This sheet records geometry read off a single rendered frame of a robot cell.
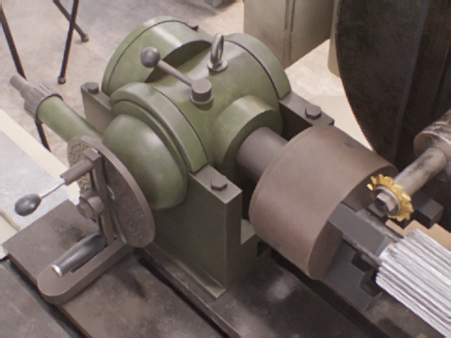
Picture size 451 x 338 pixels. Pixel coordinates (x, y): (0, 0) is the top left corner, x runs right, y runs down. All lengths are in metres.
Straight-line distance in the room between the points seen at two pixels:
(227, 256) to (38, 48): 2.14
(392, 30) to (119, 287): 0.57
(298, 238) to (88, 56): 2.21
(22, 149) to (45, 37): 1.45
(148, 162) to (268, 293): 0.30
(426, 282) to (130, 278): 0.49
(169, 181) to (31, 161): 0.74
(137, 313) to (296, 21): 0.54
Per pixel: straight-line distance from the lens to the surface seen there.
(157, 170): 1.20
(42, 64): 3.24
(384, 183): 1.08
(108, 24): 3.37
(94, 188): 1.23
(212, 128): 1.22
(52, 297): 1.35
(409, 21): 1.25
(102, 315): 1.34
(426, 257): 1.11
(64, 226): 1.45
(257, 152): 1.21
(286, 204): 1.12
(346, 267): 1.20
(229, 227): 1.22
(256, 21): 1.51
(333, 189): 1.10
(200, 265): 1.36
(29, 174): 1.89
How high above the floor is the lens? 2.14
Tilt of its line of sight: 49 degrees down
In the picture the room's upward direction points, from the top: straight up
